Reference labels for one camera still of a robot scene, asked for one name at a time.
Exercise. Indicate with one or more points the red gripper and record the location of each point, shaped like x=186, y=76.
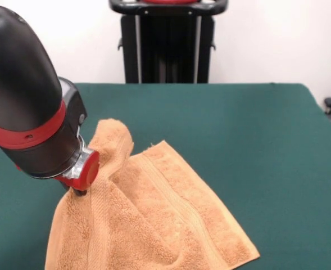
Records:
x=88, y=171

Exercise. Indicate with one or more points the orange terry towel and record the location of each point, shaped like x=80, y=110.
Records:
x=154, y=219

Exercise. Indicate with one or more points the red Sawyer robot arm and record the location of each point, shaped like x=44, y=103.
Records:
x=22, y=98

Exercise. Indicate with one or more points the dark green table cloth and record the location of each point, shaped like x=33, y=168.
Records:
x=238, y=126

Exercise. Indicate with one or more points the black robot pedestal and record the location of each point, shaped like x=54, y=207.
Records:
x=168, y=50

